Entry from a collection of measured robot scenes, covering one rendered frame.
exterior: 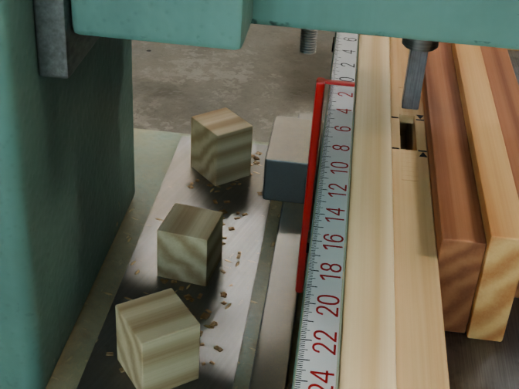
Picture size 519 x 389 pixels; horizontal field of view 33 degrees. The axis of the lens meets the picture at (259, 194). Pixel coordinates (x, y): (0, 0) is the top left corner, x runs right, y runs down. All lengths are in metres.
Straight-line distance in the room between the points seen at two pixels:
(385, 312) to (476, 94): 0.20
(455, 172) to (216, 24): 0.13
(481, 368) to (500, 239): 0.06
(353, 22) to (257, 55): 2.54
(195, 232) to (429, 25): 0.21
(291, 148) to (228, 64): 2.26
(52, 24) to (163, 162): 0.32
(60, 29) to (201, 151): 0.29
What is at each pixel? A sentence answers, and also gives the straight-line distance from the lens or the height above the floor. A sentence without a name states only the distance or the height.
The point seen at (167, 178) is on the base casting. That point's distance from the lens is 0.69.
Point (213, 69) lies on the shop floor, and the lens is 2.84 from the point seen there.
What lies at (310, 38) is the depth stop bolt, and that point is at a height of 0.96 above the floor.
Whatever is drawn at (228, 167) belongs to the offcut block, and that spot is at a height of 0.81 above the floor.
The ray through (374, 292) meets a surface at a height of 0.95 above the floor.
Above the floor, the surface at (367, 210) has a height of 0.95.
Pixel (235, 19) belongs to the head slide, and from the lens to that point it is 0.39.
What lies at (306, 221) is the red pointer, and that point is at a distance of 0.52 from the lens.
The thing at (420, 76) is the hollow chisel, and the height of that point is 0.97.
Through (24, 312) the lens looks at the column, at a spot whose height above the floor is 0.86.
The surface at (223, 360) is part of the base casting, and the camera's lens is 0.52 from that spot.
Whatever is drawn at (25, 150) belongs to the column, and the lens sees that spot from 0.42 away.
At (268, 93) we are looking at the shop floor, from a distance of 2.70.
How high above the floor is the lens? 1.16
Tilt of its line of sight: 32 degrees down
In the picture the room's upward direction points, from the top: 4 degrees clockwise
